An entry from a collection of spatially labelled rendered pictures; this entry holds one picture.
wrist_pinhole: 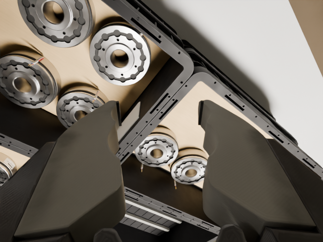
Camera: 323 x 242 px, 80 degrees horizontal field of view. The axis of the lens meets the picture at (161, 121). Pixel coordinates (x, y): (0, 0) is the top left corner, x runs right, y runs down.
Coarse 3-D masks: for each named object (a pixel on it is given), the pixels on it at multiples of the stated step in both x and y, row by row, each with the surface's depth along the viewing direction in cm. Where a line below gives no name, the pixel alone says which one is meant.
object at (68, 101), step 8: (64, 96) 36; (72, 96) 36; (80, 96) 36; (88, 96) 36; (64, 104) 38; (72, 104) 37; (80, 104) 37; (88, 104) 37; (96, 104) 38; (56, 112) 38; (64, 112) 38; (64, 120) 40
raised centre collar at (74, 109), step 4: (72, 108) 37; (76, 108) 37; (80, 108) 37; (84, 108) 37; (88, 108) 38; (72, 112) 38; (88, 112) 38; (72, 116) 38; (72, 120) 39; (76, 120) 39
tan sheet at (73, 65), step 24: (0, 0) 30; (96, 0) 31; (0, 24) 32; (24, 24) 32; (96, 24) 33; (0, 48) 34; (24, 48) 34; (48, 48) 34; (72, 48) 35; (72, 72) 37; (96, 72) 37; (120, 96) 40
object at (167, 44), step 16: (112, 0) 22; (128, 16) 23; (144, 16) 25; (144, 32) 24; (160, 32) 25; (176, 48) 26; (192, 64) 27; (176, 80) 28; (160, 96) 30; (16, 144) 34; (32, 144) 35; (128, 144) 35
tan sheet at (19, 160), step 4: (0, 148) 47; (4, 148) 47; (0, 152) 48; (4, 152) 48; (8, 152) 48; (12, 152) 48; (16, 152) 48; (8, 156) 49; (12, 156) 49; (16, 156) 49; (20, 156) 49; (24, 156) 49; (16, 160) 50; (20, 160) 50; (24, 160) 50; (16, 164) 50; (20, 164) 50
